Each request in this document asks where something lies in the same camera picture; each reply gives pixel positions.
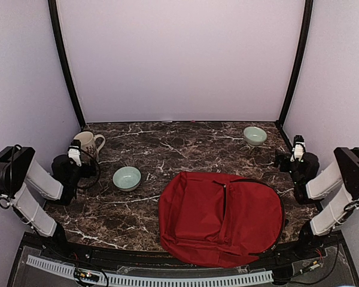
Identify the cream patterned mug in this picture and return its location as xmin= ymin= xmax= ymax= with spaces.
xmin=73 ymin=131 xmax=106 ymax=161

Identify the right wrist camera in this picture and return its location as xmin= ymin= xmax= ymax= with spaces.
xmin=290 ymin=135 xmax=306 ymax=162

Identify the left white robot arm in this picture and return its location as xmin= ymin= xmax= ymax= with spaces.
xmin=0 ymin=141 xmax=101 ymax=261

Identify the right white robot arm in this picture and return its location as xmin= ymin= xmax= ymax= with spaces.
xmin=275 ymin=143 xmax=359 ymax=259

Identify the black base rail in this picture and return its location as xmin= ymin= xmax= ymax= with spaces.
xmin=20 ymin=231 xmax=348 ymax=270

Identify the black frame post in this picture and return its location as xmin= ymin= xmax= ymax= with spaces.
xmin=48 ymin=0 xmax=86 ymax=129
xmin=275 ymin=0 xmax=314 ymax=129

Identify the left black frame post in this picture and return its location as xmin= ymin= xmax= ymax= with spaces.
xmin=48 ymin=0 xmax=86 ymax=129

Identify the right black frame post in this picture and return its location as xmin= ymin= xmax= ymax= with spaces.
xmin=275 ymin=0 xmax=314 ymax=129

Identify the celadon bowl far right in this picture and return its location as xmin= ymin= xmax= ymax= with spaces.
xmin=244 ymin=126 xmax=267 ymax=146

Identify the white slotted cable duct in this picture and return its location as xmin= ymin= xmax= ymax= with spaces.
xmin=26 ymin=255 xmax=273 ymax=286

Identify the red student backpack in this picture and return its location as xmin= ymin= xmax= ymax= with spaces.
xmin=159 ymin=172 xmax=285 ymax=268

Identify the celadon bowl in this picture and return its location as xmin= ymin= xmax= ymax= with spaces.
xmin=244 ymin=126 xmax=267 ymax=146
xmin=112 ymin=166 xmax=142 ymax=192

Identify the celadon bowl near left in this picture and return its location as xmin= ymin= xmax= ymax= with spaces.
xmin=112 ymin=166 xmax=142 ymax=192

